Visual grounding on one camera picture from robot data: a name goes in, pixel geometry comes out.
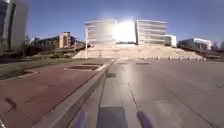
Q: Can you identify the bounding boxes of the grass strip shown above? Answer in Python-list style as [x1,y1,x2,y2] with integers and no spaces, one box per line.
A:
[0,57,81,81]

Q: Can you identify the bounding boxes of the brown brick building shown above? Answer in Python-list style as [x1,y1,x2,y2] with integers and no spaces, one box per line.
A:
[33,31,86,51]

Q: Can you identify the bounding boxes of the wide pale stone steps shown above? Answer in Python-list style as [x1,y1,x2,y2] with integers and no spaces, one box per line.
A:
[72,44,205,61]

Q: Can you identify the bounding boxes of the low glass building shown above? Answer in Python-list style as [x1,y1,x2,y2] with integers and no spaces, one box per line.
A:
[177,37,213,52]

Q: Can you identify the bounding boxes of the red brick path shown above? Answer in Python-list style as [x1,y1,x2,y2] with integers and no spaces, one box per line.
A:
[0,58,116,128]

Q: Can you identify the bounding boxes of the pale pole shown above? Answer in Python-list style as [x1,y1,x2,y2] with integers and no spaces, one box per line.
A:
[84,26,89,60]

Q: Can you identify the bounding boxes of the row of bollards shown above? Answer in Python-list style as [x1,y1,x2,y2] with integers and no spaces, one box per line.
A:
[118,55,207,62]

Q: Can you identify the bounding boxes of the grey stone kerb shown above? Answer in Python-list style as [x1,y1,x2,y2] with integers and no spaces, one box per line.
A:
[32,58,118,128]

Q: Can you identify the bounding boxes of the small white building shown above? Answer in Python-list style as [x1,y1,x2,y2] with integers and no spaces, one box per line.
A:
[164,34,178,48]

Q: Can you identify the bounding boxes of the robot's own part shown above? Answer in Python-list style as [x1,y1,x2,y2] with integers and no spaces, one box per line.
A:
[75,110,88,128]
[136,110,154,128]

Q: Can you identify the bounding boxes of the tall grey building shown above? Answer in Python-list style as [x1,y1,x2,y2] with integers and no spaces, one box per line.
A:
[0,0,29,53]

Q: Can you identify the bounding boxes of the white striped building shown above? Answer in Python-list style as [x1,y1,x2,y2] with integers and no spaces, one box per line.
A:
[84,19,118,46]
[135,19,169,46]

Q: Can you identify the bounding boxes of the grey paved plaza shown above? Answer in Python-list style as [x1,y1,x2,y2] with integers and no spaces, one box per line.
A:
[68,58,224,128]

